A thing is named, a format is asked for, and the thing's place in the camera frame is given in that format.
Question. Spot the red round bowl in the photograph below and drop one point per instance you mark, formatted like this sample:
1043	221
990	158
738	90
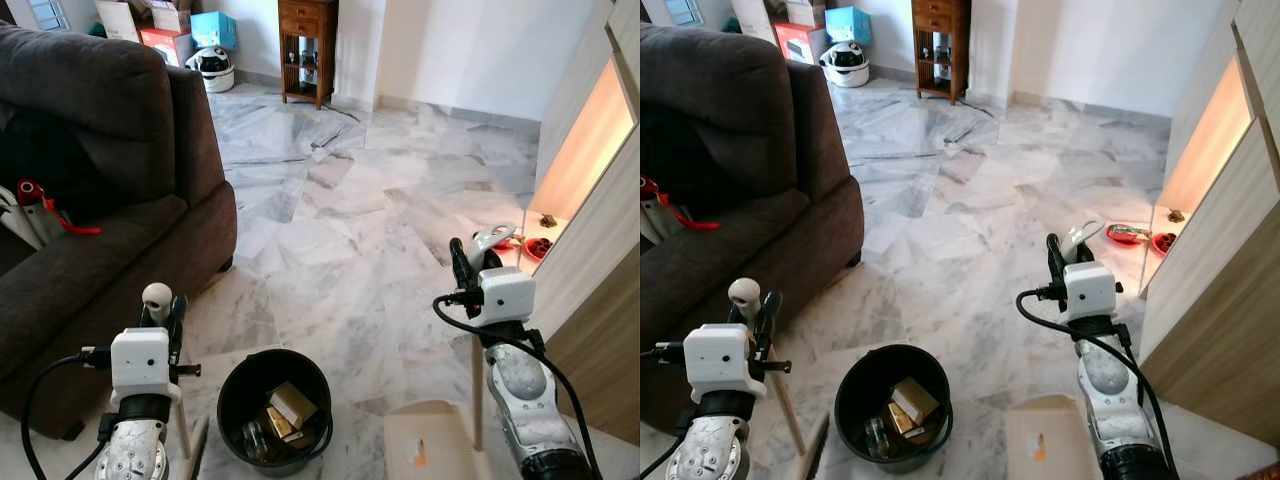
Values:
1163	243
537	249

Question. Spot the small labelled brown box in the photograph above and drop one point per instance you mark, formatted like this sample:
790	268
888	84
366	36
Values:
900	418
280	422

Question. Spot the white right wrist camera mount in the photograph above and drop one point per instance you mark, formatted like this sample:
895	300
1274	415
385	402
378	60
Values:
505	295
1090	290

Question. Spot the wooden broom purple bristles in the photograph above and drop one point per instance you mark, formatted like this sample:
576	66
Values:
743	293
157	298

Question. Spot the tan cardboard box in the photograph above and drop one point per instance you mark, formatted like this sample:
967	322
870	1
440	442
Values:
293	403
915	398

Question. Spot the brown cardboard carton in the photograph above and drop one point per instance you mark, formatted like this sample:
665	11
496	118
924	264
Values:
753	18
118	20
170	14
805	12

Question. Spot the light wooden cabinet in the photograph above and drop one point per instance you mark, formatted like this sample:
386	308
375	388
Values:
1220	270
600	260

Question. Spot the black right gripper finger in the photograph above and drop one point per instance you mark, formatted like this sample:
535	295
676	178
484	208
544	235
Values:
1055	258
461	262

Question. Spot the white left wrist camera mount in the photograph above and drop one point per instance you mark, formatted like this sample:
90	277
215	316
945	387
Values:
140	365
720	360

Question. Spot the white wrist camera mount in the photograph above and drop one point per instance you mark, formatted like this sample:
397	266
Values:
720	360
1090	290
505	295
140	365

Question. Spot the red white box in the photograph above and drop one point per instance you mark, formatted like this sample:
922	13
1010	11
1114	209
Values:
800	42
165	45

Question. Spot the dark wooden side cabinet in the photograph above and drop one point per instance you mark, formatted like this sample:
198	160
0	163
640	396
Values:
940	18
305	20

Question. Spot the clear glass jar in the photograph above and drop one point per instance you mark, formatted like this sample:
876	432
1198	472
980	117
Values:
876	436
254	440

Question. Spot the red shallow dish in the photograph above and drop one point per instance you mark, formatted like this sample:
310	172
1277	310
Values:
505	243
1127	234

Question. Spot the red white bag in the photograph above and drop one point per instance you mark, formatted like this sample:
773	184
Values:
30	215
690	220

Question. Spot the dark brown sofa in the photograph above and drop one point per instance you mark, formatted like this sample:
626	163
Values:
740	120
100	120

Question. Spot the white black helmet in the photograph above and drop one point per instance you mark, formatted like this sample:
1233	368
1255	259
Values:
212	70
845	65

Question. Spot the black plastic bucket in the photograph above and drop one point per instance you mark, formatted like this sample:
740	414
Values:
855	395
235	400

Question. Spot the light blue box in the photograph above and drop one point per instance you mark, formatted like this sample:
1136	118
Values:
848	25
215	28

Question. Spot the louvred glass window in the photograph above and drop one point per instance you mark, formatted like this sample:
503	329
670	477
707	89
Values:
48	14
683	12

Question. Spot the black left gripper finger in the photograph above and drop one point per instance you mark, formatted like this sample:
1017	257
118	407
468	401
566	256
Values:
768	315
177	320

